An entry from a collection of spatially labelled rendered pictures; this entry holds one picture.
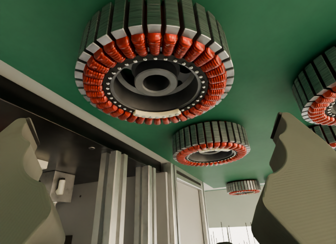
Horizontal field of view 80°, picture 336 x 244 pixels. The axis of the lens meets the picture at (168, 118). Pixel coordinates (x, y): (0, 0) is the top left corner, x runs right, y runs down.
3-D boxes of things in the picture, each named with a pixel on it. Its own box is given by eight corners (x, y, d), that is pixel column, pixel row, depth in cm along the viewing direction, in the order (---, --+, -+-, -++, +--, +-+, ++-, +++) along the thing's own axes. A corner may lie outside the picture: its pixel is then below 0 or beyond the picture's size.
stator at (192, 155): (234, 145, 36) (238, 166, 35) (171, 148, 36) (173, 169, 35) (256, 115, 26) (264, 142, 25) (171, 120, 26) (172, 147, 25)
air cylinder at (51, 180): (28, 175, 41) (19, 204, 38) (55, 170, 38) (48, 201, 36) (50, 179, 45) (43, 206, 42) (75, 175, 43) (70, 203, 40)
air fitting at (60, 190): (58, 178, 39) (54, 194, 37) (62, 177, 38) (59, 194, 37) (62, 179, 40) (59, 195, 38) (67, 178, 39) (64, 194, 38)
